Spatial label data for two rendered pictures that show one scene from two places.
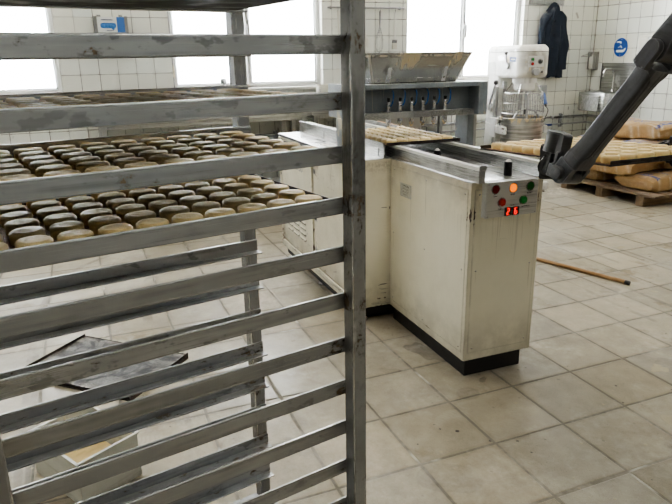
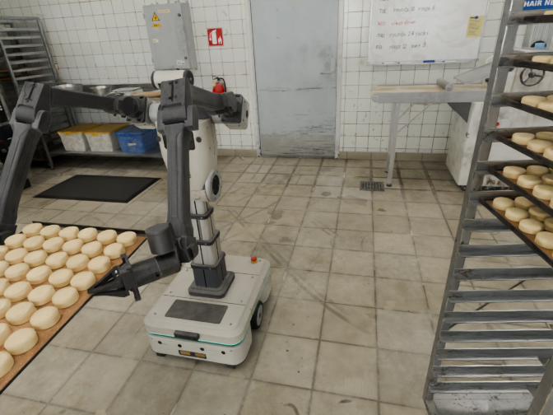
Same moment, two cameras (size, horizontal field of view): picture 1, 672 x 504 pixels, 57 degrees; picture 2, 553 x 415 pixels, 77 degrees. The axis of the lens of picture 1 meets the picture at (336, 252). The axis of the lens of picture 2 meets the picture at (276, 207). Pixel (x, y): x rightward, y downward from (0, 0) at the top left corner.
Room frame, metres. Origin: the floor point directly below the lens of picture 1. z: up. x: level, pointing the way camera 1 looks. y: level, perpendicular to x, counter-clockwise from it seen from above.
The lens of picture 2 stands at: (2.14, 0.05, 1.50)
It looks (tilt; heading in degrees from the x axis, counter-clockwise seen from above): 27 degrees down; 216
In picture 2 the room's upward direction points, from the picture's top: 3 degrees counter-clockwise
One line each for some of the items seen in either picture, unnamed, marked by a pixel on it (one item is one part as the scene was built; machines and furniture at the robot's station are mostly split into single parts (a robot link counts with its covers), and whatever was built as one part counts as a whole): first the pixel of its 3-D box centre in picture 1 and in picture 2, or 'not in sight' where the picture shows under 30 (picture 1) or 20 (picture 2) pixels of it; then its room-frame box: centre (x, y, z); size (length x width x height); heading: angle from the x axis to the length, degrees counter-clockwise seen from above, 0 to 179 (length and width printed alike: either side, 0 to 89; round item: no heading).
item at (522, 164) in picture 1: (420, 140); not in sight; (3.33, -0.46, 0.87); 2.01 x 0.03 x 0.07; 21
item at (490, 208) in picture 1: (509, 197); not in sight; (2.36, -0.68, 0.77); 0.24 x 0.04 x 0.14; 111
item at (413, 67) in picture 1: (407, 67); not in sight; (3.17, -0.37, 1.25); 0.56 x 0.29 x 0.14; 111
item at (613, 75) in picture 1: (610, 89); not in sight; (6.84, -2.97, 0.93); 0.99 x 0.38 x 1.09; 22
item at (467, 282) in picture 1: (456, 251); not in sight; (2.70, -0.55, 0.45); 0.70 x 0.34 x 0.90; 21
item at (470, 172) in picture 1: (371, 143); not in sight; (3.22, -0.19, 0.87); 2.01 x 0.03 x 0.07; 21
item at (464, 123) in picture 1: (406, 117); not in sight; (3.17, -0.37, 1.01); 0.72 x 0.33 x 0.34; 111
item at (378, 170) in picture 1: (368, 211); not in sight; (3.61, -0.20, 0.42); 1.28 x 0.72 x 0.84; 21
